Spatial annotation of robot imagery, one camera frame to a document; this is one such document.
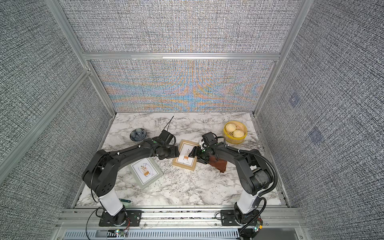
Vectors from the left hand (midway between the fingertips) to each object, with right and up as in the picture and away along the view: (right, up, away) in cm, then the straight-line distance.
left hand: (178, 153), depth 91 cm
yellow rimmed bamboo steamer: (+34, +9, +8) cm, 36 cm away
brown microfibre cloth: (+25, -6, -1) cm, 26 cm away
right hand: (+8, 0, 0) cm, 8 cm away
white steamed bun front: (+40, +12, +10) cm, 43 cm away
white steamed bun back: (+35, +16, +12) cm, 40 cm away
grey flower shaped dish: (-29, +11, +13) cm, 33 cm away
